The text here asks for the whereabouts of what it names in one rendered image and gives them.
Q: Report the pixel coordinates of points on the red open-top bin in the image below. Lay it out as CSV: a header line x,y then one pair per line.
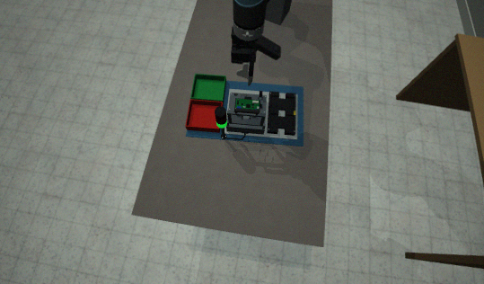
x,y
201,116

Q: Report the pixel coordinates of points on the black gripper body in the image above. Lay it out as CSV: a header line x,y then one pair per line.
x,y
241,50

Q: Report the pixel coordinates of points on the green bin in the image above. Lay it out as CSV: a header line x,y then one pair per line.
x,y
210,87

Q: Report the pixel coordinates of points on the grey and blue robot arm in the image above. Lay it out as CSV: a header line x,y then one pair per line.
x,y
248,24

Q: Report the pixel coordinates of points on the green circuit board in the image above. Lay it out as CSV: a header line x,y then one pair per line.
x,y
247,104

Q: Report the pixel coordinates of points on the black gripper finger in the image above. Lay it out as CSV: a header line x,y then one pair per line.
x,y
244,72

